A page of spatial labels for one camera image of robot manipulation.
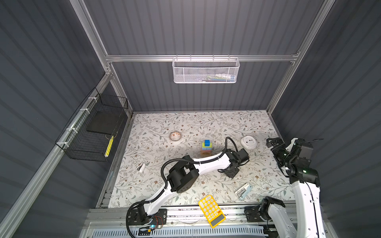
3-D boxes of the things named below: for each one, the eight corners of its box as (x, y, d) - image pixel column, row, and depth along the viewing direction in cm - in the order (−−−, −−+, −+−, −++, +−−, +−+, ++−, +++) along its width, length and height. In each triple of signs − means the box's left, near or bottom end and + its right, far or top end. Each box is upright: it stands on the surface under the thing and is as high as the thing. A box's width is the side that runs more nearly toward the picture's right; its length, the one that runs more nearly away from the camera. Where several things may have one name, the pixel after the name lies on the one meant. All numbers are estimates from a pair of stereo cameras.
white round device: (241, 150, 100) (243, 147, 97) (239, 139, 106) (240, 135, 103) (256, 150, 100) (258, 147, 97) (253, 139, 106) (255, 135, 103)
